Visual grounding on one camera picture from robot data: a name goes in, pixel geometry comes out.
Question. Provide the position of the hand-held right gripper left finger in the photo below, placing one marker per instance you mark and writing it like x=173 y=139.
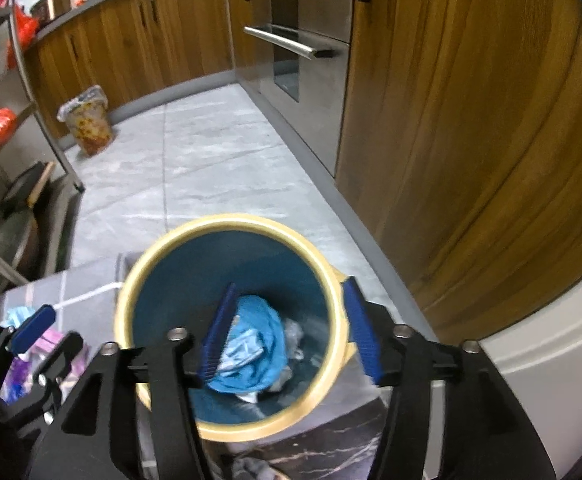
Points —
x=218 y=335

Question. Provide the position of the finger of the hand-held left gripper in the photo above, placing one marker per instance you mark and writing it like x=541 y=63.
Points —
x=33 y=330
x=63 y=360

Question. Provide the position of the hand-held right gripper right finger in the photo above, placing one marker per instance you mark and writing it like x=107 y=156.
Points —
x=366 y=330

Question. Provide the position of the blue face mask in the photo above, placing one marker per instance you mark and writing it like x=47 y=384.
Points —
x=18 y=316
x=241 y=352

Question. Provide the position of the blue plastic bag white label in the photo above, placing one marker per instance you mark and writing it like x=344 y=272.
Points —
x=266 y=325

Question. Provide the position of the blue bucket with yellow rim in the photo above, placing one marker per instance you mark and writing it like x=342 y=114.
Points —
x=181 y=285

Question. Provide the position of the floral trash bin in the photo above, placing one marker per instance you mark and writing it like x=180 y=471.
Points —
x=88 y=127

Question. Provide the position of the clear crumpled plastic wrap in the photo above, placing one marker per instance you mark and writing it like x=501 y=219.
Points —
x=293 y=332

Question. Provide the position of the grey pot lid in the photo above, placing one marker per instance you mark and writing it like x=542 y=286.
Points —
x=13 y=240

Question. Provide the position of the white tall appliance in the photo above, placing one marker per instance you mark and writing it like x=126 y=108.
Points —
x=561 y=360

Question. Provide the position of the wooden kitchen cabinets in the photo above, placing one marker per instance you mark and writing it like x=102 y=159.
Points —
x=471 y=135

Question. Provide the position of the stainless steel built-in oven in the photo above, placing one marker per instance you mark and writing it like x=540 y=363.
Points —
x=316 y=110

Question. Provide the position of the stainless steel shelf rack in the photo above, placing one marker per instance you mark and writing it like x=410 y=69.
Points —
x=35 y=103

